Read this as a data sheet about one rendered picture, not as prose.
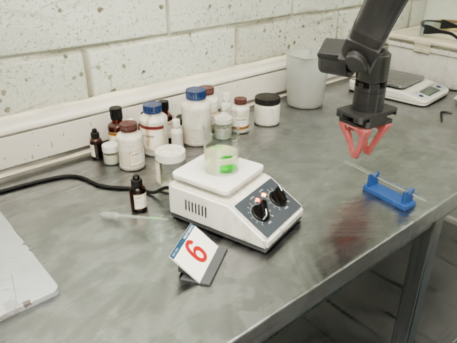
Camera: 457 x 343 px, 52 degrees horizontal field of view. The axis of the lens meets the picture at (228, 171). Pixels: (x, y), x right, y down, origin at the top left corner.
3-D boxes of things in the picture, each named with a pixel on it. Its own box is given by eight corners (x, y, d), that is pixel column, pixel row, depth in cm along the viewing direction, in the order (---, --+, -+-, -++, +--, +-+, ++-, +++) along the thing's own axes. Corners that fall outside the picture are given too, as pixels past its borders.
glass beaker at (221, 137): (215, 160, 85) (214, 116, 81) (246, 167, 82) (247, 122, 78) (194, 175, 79) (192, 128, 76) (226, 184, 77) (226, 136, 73)
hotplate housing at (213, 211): (303, 219, 83) (307, 179, 79) (266, 256, 73) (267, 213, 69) (203, 184, 94) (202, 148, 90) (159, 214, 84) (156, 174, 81)
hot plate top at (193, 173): (266, 169, 83) (266, 165, 82) (227, 197, 74) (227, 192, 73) (211, 153, 89) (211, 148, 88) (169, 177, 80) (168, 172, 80)
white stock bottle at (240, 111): (230, 127, 122) (230, 95, 118) (248, 126, 122) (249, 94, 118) (231, 134, 118) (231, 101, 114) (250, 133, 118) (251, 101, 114)
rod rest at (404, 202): (415, 206, 87) (419, 189, 85) (404, 211, 85) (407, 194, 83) (373, 184, 94) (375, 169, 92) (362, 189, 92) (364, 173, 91)
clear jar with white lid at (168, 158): (188, 179, 96) (185, 143, 93) (187, 193, 91) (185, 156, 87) (158, 180, 96) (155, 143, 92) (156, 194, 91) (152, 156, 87)
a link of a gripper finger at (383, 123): (336, 153, 94) (341, 109, 90) (361, 145, 98) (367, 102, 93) (362, 166, 89) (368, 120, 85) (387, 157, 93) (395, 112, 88)
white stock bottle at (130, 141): (115, 170, 100) (109, 126, 95) (125, 159, 104) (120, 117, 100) (140, 173, 99) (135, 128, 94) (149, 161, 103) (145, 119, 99)
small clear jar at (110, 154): (115, 157, 106) (113, 139, 104) (124, 162, 103) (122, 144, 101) (100, 162, 103) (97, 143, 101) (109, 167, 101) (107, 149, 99)
